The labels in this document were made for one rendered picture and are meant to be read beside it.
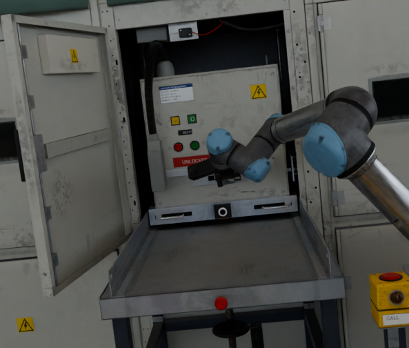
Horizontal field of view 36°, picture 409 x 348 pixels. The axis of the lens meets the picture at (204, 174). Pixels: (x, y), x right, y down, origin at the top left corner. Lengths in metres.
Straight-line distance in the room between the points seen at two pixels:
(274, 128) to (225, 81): 0.49
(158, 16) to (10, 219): 0.90
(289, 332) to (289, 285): 0.79
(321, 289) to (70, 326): 1.12
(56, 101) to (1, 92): 0.46
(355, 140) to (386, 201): 0.17
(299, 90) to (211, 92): 0.31
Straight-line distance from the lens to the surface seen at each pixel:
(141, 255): 1.97
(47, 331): 2.45
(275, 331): 2.37
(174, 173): 2.22
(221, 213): 2.24
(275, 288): 1.60
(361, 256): 2.30
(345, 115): 1.45
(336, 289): 1.61
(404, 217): 1.53
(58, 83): 1.91
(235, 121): 2.23
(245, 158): 1.77
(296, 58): 2.20
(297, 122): 1.69
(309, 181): 2.23
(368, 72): 2.21
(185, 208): 2.27
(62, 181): 1.87
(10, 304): 2.46
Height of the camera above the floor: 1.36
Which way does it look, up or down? 8 degrees down
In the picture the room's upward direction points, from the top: 6 degrees counter-clockwise
